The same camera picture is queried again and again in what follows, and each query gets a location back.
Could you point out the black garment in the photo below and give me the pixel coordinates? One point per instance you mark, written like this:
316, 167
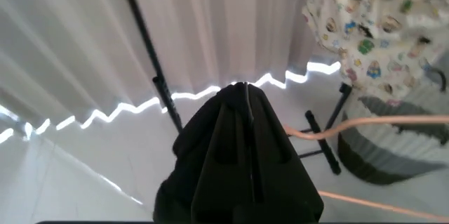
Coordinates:
182, 182

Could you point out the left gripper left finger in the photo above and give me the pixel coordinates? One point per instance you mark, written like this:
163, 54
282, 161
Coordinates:
224, 182

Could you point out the white laundry basket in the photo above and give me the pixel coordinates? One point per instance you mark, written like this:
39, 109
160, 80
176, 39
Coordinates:
379, 153

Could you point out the cream printed garment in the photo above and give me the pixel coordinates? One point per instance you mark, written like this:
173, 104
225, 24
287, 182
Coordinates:
379, 24

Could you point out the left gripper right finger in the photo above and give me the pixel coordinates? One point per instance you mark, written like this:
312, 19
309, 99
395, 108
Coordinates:
284, 182

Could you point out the pink clothes hanger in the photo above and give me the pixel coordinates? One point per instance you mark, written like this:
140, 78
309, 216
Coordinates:
368, 121

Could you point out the black clothes rack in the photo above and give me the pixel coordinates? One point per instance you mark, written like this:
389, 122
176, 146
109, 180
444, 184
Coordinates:
151, 52

